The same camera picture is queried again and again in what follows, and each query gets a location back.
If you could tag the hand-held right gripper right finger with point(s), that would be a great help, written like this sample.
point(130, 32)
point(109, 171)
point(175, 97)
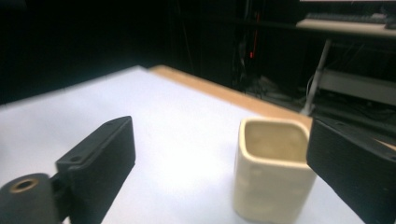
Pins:
point(351, 165)

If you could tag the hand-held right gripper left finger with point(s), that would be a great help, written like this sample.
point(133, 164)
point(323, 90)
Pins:
point(99, 161)

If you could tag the cream square ceramic cup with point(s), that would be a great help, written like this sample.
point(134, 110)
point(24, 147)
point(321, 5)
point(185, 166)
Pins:
point(267, 183)

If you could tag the white desk with metal legs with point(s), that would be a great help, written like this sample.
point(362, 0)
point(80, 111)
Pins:
point(345, 59)

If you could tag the black computer keyboard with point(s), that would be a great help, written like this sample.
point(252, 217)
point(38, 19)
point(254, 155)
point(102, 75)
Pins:
point(344, 17)

